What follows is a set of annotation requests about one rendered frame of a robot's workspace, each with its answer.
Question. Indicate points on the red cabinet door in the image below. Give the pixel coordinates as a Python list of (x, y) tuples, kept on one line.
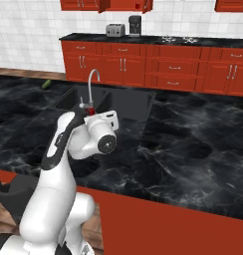
[(103, 5), (147, 5)]

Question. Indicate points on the red island counter cabinet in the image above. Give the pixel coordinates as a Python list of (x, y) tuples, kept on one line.
[(173, 229)]

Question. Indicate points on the red wall cupboard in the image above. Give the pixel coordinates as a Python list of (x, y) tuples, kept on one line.
[(231, 4), (73, 4)]

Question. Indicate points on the black sink basin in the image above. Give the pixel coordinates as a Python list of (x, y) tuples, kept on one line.
[(126, 103)]

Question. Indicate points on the red base cupboard run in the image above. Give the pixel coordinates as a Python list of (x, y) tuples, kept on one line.
[(180, 66)]

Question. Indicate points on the dark grey stool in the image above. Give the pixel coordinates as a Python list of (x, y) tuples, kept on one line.
[(17, 199)]

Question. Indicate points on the black hob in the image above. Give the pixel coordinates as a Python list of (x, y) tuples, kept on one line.
[(178, 40)]

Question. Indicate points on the silver curved tap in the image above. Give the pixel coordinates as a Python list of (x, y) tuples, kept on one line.
[(89, 83)]

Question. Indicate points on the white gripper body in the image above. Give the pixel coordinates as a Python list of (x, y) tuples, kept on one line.
[(97, 120)]

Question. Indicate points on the red mug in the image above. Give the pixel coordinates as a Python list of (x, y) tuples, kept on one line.
[(137, 5)]

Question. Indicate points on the silver toaster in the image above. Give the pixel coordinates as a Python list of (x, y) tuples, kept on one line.
[(115, 30)]

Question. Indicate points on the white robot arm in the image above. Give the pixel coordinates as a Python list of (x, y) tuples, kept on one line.
[(53, 199)]

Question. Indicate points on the green cucumber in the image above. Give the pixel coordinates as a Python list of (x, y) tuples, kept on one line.
[(46, 84)]

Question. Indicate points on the black coffee machine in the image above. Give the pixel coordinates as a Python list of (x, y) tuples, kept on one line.
[(134, 26)]

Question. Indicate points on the red open wall cabinet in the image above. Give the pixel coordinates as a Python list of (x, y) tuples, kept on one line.
[(125, 4)]

